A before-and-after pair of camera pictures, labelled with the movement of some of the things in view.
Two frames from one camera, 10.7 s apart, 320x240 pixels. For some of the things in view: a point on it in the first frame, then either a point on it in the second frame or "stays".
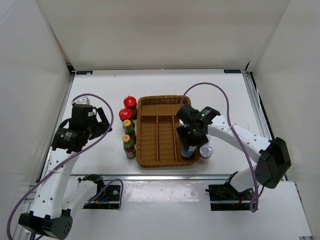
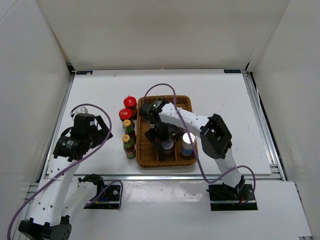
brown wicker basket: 158,143 stays
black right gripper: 182,132 -> 173,132
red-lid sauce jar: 130,102 stays
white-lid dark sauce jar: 205,152 -> 167,145
